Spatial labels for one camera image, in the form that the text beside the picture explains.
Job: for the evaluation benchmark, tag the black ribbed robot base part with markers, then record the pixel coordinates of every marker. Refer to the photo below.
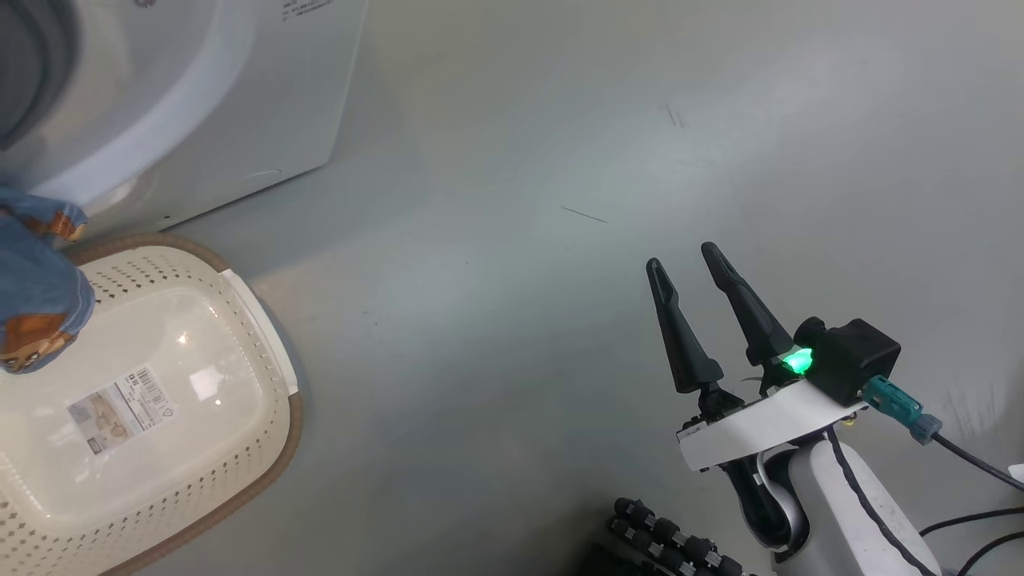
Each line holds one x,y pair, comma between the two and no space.
672,544

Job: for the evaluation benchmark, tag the cream perforated laundry basket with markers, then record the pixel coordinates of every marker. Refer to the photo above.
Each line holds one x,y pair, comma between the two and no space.
200,448

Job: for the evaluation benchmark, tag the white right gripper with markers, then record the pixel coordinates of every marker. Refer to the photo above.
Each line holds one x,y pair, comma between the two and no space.
768,424

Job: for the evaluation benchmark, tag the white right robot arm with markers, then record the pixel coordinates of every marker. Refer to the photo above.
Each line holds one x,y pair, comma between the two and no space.
840,520

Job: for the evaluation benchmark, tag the paper label sticker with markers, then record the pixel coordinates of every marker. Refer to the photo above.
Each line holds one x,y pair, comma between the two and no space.
120,410

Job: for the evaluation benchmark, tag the blue bear print garment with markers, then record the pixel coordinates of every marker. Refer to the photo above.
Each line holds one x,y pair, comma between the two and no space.
36,296

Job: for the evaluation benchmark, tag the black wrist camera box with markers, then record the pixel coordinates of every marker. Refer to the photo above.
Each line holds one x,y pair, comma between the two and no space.
852,356

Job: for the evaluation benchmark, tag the white front-load washing machine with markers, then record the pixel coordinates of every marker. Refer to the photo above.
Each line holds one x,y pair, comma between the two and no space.
200,96

